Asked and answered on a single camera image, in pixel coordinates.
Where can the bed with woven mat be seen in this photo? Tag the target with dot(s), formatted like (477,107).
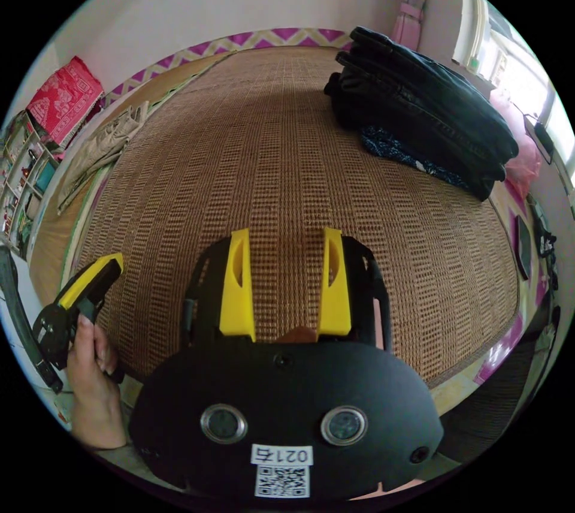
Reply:
(278,153)

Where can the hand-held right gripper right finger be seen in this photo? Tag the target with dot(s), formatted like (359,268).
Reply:
(336,297)

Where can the white shelf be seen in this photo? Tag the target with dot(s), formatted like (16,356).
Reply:
(20,180)

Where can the person's right hand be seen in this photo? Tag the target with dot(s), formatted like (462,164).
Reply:
(296,335)

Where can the person's left hand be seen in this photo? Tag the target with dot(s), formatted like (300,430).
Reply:
(92,391)

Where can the window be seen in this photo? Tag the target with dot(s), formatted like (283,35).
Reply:
(516,54)

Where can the beige trousers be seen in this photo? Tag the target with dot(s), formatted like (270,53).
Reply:
(101,144)

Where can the pink bag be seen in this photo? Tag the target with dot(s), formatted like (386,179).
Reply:
(521,162)

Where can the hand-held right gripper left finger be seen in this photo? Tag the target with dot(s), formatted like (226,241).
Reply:
(237,292)

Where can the red patterned cloth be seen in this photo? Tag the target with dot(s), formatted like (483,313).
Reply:
(63,95)

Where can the pile of clothes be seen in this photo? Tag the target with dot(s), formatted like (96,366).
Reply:
(418,104)

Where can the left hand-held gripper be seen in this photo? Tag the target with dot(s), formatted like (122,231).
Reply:
(54,333)

